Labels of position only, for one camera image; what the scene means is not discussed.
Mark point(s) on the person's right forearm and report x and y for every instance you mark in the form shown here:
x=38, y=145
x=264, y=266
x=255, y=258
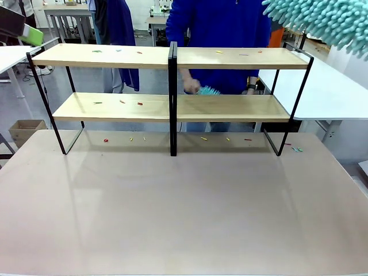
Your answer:
x=184, y=74

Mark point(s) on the person in blue sweater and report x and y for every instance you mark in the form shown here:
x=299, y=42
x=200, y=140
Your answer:
x=218, y=28

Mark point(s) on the teal chenille duster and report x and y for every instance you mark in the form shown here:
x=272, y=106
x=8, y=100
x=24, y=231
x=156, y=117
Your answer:
x=322, y=20
x=208, y=91

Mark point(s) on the orange box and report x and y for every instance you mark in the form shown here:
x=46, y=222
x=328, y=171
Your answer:
x=276, y=37

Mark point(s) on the person's left hand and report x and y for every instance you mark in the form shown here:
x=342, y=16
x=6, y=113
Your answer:
x=249, y=92

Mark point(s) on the background desk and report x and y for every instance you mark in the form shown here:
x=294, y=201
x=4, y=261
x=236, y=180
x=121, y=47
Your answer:
x=156, y=20

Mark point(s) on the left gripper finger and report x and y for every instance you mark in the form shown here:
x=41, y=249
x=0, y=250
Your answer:
x=11, y=21
x=32, y=36

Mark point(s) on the white table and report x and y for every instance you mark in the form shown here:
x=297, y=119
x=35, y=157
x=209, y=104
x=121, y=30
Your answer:
x=11, y=56
x=325, y=92

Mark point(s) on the bystander in grey clothes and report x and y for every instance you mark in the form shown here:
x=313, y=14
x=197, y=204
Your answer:
x=28, y=11

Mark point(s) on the black wristwatch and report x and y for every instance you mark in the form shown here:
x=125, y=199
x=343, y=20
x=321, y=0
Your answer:
x=252, y=86

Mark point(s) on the cardboard box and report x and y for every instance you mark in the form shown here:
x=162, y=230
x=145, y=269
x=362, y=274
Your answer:
x=27, y=135

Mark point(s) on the person's right hand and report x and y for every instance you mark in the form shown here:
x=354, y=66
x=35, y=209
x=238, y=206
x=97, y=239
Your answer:
x=192, y=85

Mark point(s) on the person's left forearm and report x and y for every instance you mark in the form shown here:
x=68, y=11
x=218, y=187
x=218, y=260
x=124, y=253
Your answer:
x=252, y=80

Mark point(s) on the grey-legged wooden-top table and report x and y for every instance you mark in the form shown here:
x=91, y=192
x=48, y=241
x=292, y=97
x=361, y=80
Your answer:
x=69, y=11

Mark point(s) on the black-framed wooden shelf rack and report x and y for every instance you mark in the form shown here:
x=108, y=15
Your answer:
x=115, y=109
x=230, y=107

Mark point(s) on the bystander in dark blue coat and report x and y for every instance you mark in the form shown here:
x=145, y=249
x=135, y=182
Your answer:
x=120, y=28

